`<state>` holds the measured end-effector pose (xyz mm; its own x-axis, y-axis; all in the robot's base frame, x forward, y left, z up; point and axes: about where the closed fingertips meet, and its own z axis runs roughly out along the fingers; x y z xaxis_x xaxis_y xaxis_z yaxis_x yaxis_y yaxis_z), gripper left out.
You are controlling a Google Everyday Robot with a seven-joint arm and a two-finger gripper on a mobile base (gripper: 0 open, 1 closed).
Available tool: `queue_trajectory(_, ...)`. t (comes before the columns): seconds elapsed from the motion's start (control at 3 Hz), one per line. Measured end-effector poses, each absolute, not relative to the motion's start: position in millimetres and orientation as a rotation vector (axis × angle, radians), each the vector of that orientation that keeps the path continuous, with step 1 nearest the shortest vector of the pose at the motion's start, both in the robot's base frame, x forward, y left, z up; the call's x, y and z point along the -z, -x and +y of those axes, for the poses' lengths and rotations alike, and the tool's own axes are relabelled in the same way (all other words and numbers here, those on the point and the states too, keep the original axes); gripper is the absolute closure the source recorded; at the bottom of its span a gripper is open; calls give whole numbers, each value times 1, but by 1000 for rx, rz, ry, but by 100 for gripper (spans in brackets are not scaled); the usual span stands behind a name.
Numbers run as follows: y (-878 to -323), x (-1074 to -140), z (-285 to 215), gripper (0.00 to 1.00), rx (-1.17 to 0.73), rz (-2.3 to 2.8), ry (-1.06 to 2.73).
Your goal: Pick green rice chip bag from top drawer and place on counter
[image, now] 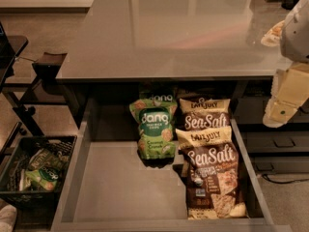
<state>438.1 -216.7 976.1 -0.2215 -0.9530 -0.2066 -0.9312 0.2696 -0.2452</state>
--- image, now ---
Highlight black plastic crate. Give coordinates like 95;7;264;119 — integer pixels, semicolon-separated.
0;135;76;209

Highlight sea salt chip bag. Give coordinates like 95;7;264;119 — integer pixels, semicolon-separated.
180;98;230;131
176;126;246;219

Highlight white shoe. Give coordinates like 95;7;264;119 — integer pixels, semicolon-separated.
0;205;17;232

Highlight black cable on floor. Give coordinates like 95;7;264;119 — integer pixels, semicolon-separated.
261;173;309;186

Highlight front Sea Salt chip bag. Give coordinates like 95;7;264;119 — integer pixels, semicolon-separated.
176;126;246;219

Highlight dark chair with armrest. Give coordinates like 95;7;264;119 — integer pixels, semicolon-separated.
0;22;78;136

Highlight green snack bag in crate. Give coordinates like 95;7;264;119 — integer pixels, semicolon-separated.
28;148;64;170

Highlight green Dang rice chip bag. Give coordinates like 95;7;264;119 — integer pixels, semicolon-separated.
129;99;178;160

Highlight lower cabinet drawers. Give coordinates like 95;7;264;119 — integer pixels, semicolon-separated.
232;80;309;174

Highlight rear Sea Salt chip bag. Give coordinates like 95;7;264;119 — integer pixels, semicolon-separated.
180;98;230;131

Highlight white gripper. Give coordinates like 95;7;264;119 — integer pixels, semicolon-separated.
263;63;309;128

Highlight green Dang bag in crate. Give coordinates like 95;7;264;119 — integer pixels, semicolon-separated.
25;166;59;191

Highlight grey open drawer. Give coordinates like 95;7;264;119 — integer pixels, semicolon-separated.
51;99;293;232

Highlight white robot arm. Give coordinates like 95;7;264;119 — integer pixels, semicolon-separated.
261;0;309;128

